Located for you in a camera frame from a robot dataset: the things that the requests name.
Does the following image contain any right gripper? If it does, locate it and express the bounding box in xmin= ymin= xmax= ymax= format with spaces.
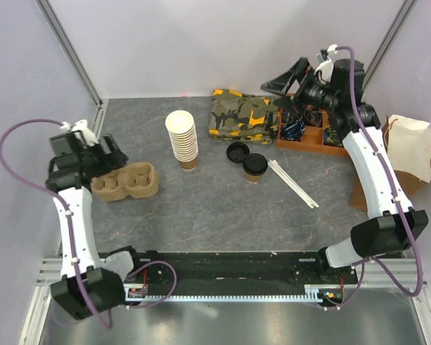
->
xmin=261 ymin=57 xmax=340 ymax=118

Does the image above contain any cardboard cup carrier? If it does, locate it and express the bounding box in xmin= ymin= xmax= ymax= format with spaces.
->
xmin=91 ymin=162 xmax=159 ymax=202

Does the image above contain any black plastic cup lid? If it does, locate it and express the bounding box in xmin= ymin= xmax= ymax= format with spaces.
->
xmin=242 ymin=153 xmax=268 ymax=176

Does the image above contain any single brown paper cup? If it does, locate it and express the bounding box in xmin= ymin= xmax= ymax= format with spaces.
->
xmin=244 ymin=169 xmax=266 ymax=183

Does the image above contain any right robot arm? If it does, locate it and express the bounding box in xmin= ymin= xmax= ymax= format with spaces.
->
xmin=261 ymin=57 xmax=428 ymax=283

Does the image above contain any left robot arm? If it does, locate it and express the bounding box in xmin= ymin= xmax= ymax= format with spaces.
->
xmin=45 ymin=130 xmax=144 ymax=321

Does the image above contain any dark rolled band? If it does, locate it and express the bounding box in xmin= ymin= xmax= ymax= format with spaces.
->
xmin=282 ymin=111 xmax=300 ymax=124

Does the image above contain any blue striped rolled band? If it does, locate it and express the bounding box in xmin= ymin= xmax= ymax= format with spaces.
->
xmin=280 ymin=120 xmax=305 ymax=142

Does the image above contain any orange compartment tray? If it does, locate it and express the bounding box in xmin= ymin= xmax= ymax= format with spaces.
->
xmin=277 ymin=105 xmax=349 ymax=157

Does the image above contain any camouflage folded cloth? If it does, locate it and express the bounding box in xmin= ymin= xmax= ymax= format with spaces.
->
xmin=208 ymin=88 xmax=280 ymax=144

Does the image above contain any yellow black rolled band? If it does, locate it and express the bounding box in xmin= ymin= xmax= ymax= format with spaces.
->
xmin=323 ymin=127 xmax=343 ymax=147

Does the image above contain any stack of paper cups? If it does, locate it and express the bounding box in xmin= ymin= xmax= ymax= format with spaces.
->
xmin=165 ymin=110 xmax=199 ymax=170

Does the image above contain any white wrapped straw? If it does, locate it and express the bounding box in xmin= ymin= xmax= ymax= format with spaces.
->
xmin=268 ymin=160 xmax=320 ymax=208

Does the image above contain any brown paper bag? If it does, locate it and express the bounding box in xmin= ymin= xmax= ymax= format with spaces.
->
xmin=343 ymin=114 xmax=431 ymax=219

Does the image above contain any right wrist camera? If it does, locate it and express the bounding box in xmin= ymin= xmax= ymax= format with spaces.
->
xmin=314 ymin=44 xmax=338 ymax=83

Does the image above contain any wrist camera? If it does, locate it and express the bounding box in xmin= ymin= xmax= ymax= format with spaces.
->
xmin=314 ymin=44 xmax=338 ymax=83
xmin=60 ymin=119 xmax=99 ymax=147

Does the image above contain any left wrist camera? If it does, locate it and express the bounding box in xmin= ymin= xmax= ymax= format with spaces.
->
xmin=60 ymin=119 xmax=99 ymax=147

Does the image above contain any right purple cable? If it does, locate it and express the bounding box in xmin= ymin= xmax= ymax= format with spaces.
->
xmin=335 ymin=45 xmax=427 ymax=313

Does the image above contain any purple cable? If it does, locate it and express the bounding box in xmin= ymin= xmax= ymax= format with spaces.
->
xmin=335 ymin=45 xmax=427 ymax=313
xmin=0 ymin=119 xmax=179 ymax=330

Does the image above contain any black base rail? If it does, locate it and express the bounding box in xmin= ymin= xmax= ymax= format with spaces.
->
xmin=132 ymin=251 xmax=358 ymax=295

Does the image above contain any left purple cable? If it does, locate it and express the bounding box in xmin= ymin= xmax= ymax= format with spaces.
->
xmin=0 ymin=119 xmax=179 ymax=330

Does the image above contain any slotted cable duct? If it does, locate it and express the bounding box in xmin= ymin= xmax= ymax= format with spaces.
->
xmin=124 ymin=286 xmax=343 ymax=303

